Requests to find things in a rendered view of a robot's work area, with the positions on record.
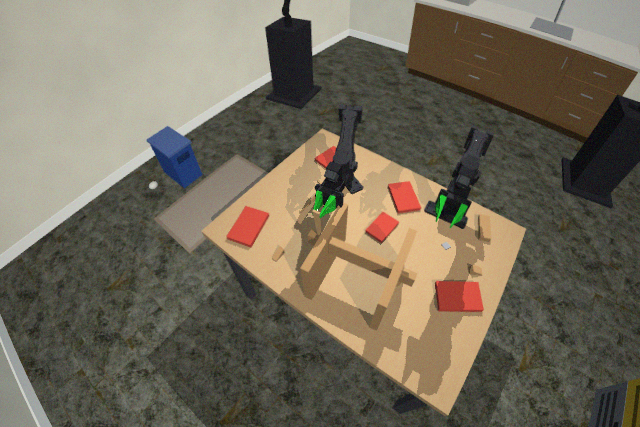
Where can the tan wooden board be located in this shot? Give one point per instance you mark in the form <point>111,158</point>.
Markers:
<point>393,279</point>
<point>319,261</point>

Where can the tan wooden rail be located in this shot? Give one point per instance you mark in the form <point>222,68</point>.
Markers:
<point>362,258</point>

